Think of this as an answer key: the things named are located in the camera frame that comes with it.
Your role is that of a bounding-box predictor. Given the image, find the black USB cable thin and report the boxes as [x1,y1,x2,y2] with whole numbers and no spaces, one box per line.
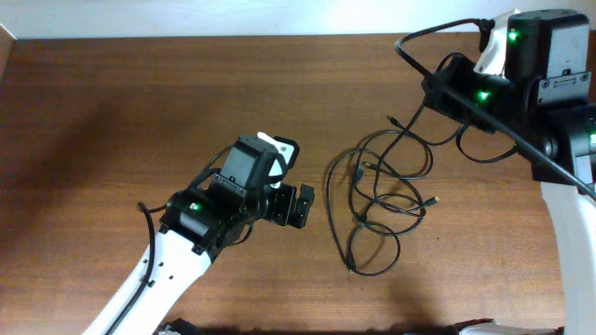
[348,95,467,236]

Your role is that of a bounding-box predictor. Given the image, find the black USB cable thick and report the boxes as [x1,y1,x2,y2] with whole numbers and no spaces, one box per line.
[325,149,401,277]

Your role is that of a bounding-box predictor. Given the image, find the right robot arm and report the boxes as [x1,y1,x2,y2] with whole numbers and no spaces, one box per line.
[423,8,595,334]

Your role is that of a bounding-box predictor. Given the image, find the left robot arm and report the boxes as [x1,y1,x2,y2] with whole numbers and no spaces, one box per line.
[85,132,315,334]

